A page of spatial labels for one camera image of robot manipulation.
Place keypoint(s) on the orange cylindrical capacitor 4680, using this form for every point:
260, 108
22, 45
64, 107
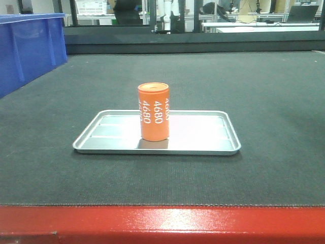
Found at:
154, 106

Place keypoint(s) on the silver metal tray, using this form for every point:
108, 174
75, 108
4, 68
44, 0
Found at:
192, 132

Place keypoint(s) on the black conveyor belt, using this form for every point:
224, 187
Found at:
275, 101

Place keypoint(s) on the blue plastic crate on conveyor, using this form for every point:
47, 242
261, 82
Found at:
31, 46

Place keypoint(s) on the white background workbench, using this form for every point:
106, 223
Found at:
257, 27

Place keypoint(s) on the white plastic basket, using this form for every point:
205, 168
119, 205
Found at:
91, 7

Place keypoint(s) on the black laptop background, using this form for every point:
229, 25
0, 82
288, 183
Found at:
302, 14

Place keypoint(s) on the red conveyor frame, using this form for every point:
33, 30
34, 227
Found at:
161, 224

